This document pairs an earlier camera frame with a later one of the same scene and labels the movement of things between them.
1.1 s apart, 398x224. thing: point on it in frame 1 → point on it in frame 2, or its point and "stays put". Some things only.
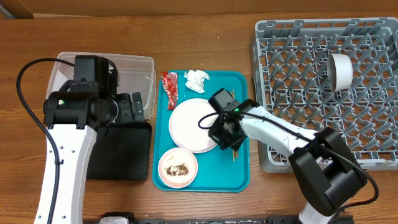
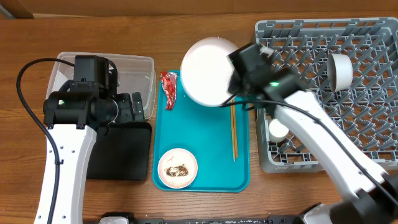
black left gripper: (127, 114) stays put
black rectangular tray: (124, 153) stays put
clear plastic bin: (136, 73) stays put
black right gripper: (217, 132) → (237, 84)
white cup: (339, 72) stays put
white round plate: (189, 124) → (206, 71)
